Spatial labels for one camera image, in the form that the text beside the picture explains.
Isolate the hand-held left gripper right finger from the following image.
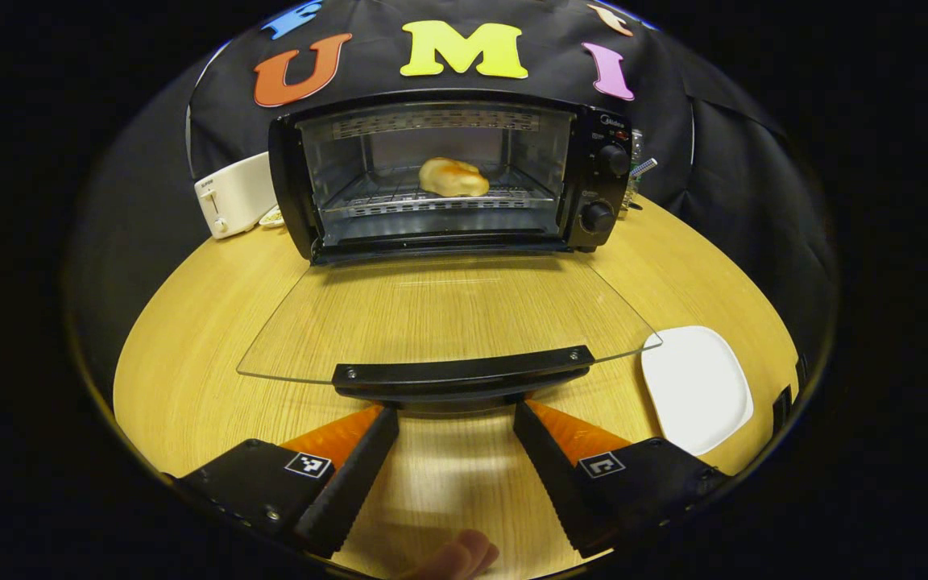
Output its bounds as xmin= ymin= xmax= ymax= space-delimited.
xmin=512 ymin=399 xmax=729 ymax=558

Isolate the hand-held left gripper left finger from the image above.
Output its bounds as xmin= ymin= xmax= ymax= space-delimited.
xmin=174 ymin=404 xmax=400 ymax=558

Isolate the black electric oven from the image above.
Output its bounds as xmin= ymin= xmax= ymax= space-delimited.
xmin=236 ymin=89 xmax=664 ymax=405

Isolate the golden croissant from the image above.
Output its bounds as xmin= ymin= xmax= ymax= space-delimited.
xmin=418 ymin=157 xmax=491 ymax=199

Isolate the white square plate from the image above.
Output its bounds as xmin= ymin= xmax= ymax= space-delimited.
xmin=640 ymin=325 xmax=756 ymax=458

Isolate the metal cup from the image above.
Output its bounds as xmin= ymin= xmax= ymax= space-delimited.
xmin=623 ymin=156 xmax=659 ymax=213

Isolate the white toaster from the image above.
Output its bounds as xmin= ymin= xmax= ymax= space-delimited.
xmin=193 ymin=151 xmax=279 ymax=241

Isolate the black backdrop cloth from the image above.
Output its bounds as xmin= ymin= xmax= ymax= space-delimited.
xmin=69 ymin=0 xmax=839 ymax=379

